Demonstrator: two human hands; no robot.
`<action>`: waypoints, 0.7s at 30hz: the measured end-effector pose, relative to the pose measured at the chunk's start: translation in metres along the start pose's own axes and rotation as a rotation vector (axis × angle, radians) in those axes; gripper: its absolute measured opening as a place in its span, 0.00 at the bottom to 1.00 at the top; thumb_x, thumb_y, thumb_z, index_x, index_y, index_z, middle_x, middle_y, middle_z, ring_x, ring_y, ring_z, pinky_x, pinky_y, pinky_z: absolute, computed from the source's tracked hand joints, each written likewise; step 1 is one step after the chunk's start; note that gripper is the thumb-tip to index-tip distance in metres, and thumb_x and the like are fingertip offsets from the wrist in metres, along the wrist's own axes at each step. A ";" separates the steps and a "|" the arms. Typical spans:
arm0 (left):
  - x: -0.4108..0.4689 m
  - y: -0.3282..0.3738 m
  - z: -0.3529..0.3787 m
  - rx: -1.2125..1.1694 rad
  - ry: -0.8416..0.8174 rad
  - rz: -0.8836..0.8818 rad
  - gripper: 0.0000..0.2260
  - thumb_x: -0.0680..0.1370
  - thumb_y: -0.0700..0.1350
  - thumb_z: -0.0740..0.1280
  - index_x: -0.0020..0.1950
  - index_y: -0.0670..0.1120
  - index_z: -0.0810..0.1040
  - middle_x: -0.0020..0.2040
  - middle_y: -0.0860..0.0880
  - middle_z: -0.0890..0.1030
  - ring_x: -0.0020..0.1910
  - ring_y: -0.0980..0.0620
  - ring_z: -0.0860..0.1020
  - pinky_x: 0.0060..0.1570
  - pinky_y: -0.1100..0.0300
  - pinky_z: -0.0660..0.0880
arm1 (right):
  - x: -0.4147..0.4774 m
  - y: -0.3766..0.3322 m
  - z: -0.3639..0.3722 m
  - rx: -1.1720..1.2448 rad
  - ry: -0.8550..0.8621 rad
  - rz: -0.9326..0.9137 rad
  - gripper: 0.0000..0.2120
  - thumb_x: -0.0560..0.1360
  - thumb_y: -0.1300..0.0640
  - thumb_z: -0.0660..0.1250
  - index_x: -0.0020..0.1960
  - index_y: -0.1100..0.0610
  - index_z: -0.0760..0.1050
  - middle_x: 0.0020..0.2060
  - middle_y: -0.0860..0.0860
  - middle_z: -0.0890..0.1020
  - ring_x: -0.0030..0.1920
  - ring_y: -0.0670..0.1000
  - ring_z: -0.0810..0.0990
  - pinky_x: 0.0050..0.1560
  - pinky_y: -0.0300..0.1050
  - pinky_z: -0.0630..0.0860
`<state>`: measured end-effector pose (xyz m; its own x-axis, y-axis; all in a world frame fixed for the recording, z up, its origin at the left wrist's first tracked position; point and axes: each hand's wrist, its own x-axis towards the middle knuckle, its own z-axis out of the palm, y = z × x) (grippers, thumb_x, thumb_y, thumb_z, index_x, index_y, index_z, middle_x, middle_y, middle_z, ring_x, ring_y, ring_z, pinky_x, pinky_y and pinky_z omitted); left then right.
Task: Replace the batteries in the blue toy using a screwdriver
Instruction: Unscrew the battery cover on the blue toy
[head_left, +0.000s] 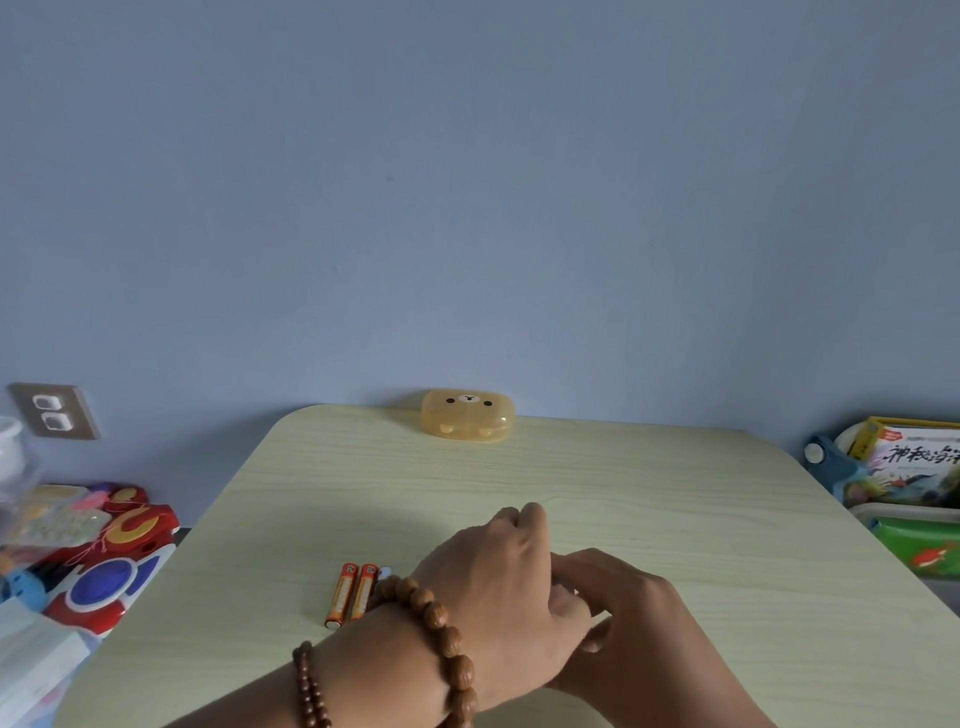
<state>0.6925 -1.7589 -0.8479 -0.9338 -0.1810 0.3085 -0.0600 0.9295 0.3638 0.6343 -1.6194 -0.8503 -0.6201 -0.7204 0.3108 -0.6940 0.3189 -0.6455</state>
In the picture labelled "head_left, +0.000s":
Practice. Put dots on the person's left hand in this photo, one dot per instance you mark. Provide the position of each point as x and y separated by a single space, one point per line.
510 600

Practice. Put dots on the person's right hand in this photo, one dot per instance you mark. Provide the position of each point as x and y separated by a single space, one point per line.
660 660

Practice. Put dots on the orange battery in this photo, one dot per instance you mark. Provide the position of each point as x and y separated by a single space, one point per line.
363 592
341 596

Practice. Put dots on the yellow bear storage box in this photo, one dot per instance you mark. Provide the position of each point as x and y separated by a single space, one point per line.
467 416

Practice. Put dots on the red blue round toy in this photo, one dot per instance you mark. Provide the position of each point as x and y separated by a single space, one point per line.
112 577

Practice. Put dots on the white plastic tray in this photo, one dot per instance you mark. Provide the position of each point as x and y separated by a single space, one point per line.
900 514

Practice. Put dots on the colourful picture book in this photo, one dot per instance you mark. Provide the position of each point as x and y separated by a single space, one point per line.
907 461

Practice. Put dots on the white tissue pack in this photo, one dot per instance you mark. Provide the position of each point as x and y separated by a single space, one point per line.
37 667

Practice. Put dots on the grey wall outlet white covers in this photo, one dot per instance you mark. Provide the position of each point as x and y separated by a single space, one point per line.
54 411

